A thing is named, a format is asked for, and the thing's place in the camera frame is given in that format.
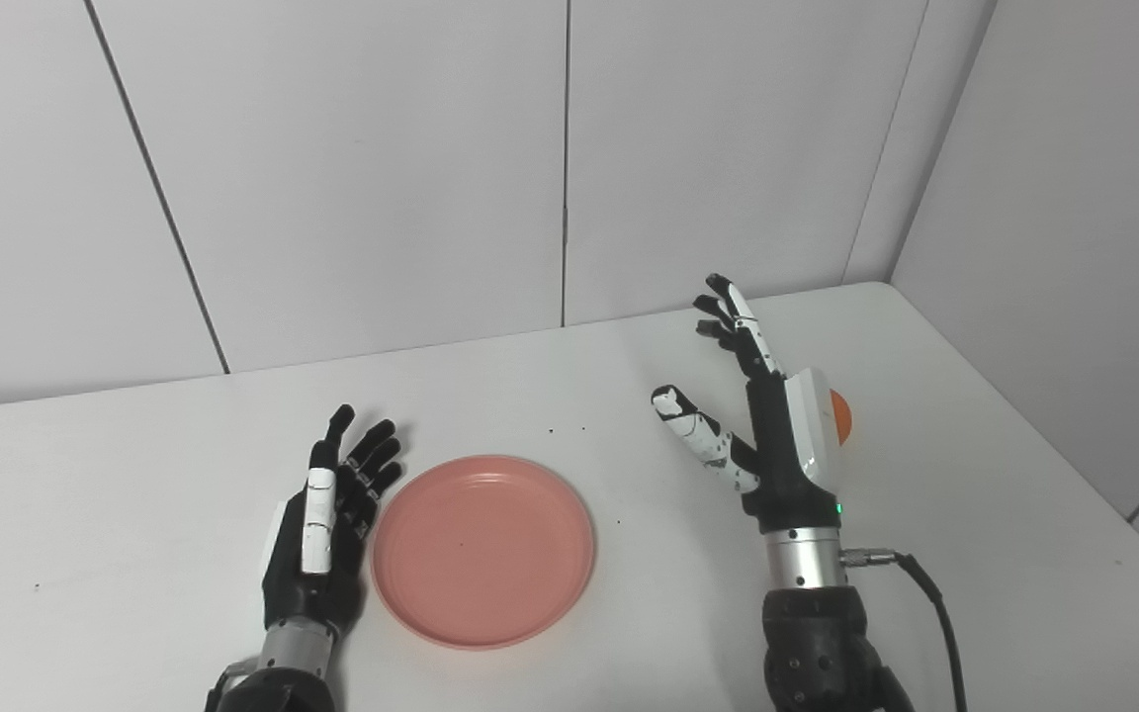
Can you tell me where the pink plastic plate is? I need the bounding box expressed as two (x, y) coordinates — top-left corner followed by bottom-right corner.
(371, 454), (597, 651)

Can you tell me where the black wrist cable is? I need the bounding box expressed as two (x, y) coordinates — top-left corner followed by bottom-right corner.
(838, 547), (969, 712)
(206, 661), (259, 711)

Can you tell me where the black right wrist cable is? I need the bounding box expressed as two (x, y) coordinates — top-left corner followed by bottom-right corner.
(838, 547), (969, 712)

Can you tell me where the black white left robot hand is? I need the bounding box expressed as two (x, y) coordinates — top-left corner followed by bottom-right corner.
(261, 403), (403, 634)

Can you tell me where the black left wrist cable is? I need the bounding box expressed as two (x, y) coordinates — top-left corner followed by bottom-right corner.
(206, 661), (259, 711)

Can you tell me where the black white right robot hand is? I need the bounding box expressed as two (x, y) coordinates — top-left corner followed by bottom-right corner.
(651, 273), (842, 535)

